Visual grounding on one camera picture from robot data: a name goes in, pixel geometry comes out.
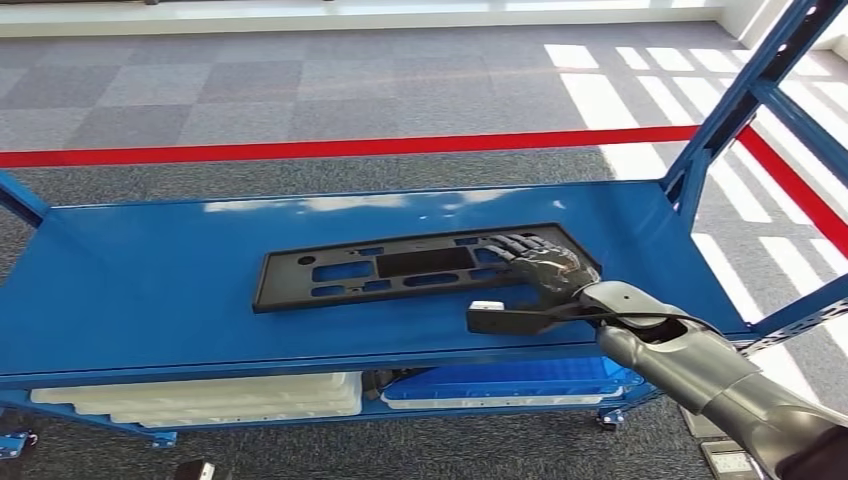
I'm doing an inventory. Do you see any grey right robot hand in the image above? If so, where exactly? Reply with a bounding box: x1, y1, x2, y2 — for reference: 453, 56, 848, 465
486, 233, 601, 311

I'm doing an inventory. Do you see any black plastic panel part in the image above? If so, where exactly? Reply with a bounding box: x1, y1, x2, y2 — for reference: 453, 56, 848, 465
251, 223, 603, 315

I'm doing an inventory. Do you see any blue metal shelf rack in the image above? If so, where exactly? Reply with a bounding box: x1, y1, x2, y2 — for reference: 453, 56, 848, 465
0, 0, 848, 452

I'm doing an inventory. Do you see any blue plastic crate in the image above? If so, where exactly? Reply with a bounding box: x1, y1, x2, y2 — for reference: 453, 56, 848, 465
381, 356, 645, 403

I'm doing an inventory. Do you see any grey floor outlet cover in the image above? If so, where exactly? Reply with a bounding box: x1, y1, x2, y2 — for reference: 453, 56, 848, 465
678, 404, 730, 440
700, 439, 760, 480

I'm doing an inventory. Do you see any red barrier belt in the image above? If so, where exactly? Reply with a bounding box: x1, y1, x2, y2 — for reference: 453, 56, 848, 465
0, 124, 702, 170
735, 125, 848, 261

